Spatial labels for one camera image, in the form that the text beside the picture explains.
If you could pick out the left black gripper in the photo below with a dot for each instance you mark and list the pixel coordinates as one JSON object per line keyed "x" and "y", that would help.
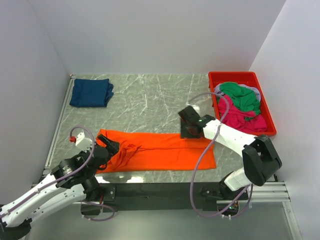
{"x": 113, "y": 146}

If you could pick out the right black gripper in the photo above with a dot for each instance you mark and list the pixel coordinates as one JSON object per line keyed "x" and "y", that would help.
{"x": 183, "y": 133}

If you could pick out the orange t shirt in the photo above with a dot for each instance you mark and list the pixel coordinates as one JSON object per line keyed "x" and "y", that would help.
{"x": 142, "y": 151}

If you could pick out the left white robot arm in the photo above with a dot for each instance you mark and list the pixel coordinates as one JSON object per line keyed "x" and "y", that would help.
{"x": 72, "y": 180}

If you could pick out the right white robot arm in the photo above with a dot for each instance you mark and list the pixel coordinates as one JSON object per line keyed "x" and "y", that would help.
{"x": 259, "y": 156}

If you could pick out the lavender t shirt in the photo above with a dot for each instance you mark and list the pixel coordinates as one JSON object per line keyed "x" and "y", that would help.
{"x": 217, "y": 88}

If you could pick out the green t shirt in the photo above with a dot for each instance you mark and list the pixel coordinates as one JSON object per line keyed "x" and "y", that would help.
{"x": 244, "y": 98}

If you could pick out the folded blue t shirt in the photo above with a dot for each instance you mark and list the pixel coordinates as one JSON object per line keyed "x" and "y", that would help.
{"x": 87, "y": 93}

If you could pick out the black base beam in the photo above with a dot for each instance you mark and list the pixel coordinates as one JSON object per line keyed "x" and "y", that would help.
{"x": 164, "y": 196}

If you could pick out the red plastic bin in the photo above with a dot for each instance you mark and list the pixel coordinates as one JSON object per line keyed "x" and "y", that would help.
{"x": 250, "y": 79}

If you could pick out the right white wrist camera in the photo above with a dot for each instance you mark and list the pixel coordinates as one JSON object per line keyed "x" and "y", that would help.
{"x": 195, "y": 107}

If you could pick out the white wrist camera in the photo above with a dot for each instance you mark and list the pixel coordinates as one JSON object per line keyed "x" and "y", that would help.
{"x": 81, "y": 142}
{"x": 195, "y": 107}

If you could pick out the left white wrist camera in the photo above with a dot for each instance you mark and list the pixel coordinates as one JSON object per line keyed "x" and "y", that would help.
{"x": 81, "y": 142}

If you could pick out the aluminium frame rail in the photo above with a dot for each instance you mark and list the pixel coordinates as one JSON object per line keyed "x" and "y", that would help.
{"x": 39, "y": 111}

